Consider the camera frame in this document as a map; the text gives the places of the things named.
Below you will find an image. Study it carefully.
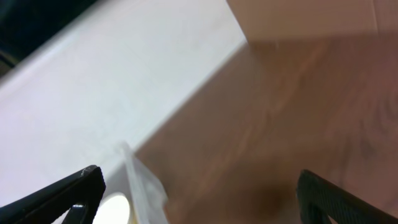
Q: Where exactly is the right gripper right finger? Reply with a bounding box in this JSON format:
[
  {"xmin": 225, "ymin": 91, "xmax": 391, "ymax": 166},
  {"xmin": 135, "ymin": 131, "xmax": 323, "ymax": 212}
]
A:
[{"xmin": 296, "ymin": 169, "xmax": 397, "ymax": 224}]

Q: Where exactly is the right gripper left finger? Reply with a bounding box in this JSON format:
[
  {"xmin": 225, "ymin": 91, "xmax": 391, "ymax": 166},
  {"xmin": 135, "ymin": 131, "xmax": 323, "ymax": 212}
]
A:
[{"xmin": 1, "ymin": 165, "xmax": 106, "ymax": 224}]

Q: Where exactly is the white small bowl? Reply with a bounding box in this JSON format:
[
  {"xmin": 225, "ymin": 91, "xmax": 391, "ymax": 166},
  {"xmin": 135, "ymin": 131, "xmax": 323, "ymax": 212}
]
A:
[{"xmin": 93, "ymin": 193, "xmax": 130, "ymax": 224}]

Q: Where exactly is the clear plastic storage bin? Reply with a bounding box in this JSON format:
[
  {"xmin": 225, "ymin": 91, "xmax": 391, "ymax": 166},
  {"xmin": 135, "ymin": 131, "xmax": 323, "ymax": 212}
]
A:
[{"xmin": 103, "ymin": 142, "xmax": 169, "ymax": 224}]

